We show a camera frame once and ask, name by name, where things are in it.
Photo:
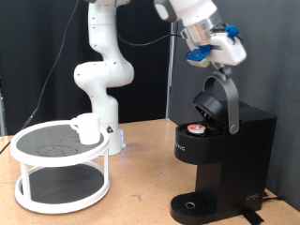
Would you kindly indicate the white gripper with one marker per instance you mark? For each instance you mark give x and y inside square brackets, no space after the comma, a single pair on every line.
[228,50]

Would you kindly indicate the orange-lidded coffee pod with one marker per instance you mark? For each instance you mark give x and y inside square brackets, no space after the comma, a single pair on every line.
[196,128]

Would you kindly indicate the black Keurig coffee machine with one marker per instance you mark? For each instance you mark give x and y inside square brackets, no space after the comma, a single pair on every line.
[237,162]

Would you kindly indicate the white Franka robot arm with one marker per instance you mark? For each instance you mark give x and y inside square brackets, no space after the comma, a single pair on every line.
[103,75]

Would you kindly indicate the vertical metal pole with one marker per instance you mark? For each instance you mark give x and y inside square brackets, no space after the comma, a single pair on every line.
[170,78]

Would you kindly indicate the black curtain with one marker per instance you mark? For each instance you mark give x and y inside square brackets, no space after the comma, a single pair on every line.
[146,93]

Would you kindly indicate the white ceramic mug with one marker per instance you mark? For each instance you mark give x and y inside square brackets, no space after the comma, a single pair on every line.
[89,129]

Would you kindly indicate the black tape strip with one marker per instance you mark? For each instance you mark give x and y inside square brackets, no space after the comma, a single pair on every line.
[252,218]

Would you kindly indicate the white two-tier turntable stand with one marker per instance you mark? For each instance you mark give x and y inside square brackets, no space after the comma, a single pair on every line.
[62,184]

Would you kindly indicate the blue-mounted wrist camera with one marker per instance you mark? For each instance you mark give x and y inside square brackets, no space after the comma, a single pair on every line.
[198,56]

